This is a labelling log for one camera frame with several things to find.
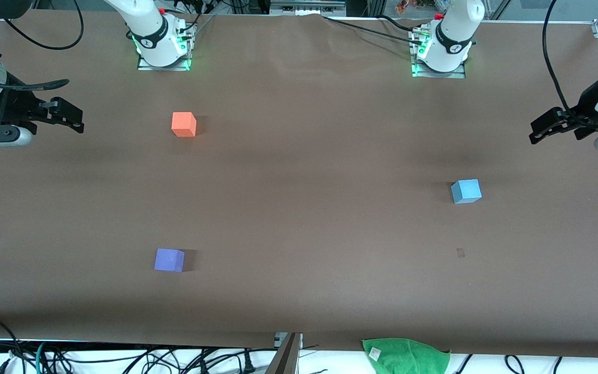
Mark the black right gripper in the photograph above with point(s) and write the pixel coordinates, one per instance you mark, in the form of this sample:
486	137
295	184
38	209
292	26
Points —
18	103

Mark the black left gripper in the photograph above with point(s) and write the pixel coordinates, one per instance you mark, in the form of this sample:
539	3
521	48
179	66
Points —
585	105

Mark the light blue foam block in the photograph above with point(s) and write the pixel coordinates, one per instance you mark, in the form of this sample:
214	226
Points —
466	191

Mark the orange foam block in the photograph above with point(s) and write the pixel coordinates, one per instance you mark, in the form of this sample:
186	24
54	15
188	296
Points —
184	124

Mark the purple foam block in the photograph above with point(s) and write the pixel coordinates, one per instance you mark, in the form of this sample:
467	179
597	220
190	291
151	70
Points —
169	259

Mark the grey power strip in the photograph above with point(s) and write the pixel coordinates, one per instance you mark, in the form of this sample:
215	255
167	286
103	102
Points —
307	7

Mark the green microfibre cloth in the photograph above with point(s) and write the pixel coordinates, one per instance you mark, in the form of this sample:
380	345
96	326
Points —
405	357

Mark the grey metal bar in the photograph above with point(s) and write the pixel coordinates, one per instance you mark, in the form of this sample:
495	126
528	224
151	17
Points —
284	358

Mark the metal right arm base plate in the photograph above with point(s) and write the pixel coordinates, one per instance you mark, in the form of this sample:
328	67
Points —
146	65

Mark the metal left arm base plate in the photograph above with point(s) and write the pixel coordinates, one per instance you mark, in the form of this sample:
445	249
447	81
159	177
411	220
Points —
421	74

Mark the white metal bracket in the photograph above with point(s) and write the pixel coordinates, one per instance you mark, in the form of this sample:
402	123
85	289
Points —
280	339

